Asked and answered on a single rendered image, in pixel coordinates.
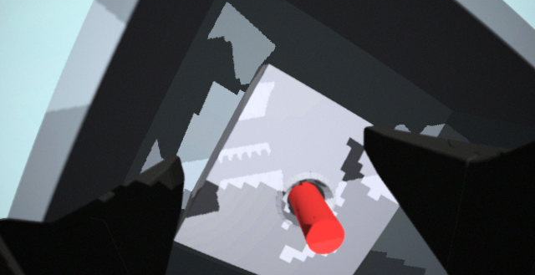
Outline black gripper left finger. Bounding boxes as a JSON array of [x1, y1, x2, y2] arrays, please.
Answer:
[[0, 156, 185, 275]]

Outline red peg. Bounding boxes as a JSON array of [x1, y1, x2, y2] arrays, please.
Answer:
[[288, 182, 344, 254]]

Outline white square plate with hole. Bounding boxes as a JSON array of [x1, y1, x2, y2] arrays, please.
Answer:
[[173, 64, 400, 275]]

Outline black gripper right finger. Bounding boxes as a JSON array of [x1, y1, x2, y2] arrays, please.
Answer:
[[363, 125, 535, 275]]

